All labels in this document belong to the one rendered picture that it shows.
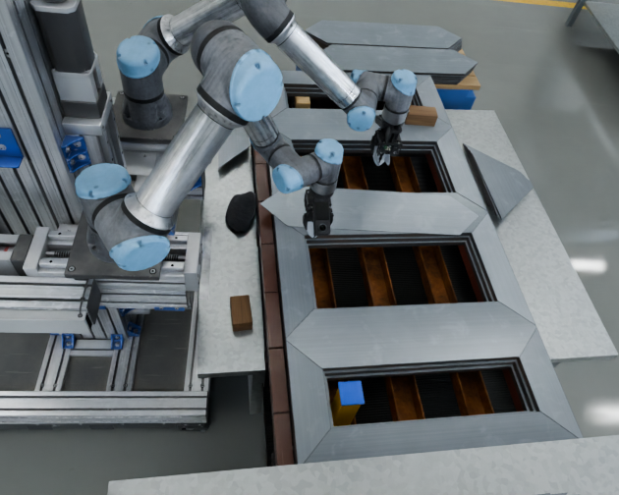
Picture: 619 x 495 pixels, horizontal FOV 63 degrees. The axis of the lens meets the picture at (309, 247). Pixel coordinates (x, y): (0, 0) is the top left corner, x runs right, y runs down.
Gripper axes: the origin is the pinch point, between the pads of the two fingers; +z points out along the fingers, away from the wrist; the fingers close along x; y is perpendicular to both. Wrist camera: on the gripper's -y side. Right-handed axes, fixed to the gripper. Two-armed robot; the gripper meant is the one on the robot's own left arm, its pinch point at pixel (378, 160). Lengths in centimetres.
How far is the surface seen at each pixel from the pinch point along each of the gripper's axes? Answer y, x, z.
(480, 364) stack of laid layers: 72, 18, 9
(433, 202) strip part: 13.8, 18.4, 6.3
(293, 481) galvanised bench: 103, -39, -12
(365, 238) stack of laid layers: 27.6, -7.6, 7.9
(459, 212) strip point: 18.3, 26.4, 6.4
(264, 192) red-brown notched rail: 6.0, -39.1, 9.7
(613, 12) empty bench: -255, 263, 71
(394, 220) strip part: 21.7, 2.7, 6.2
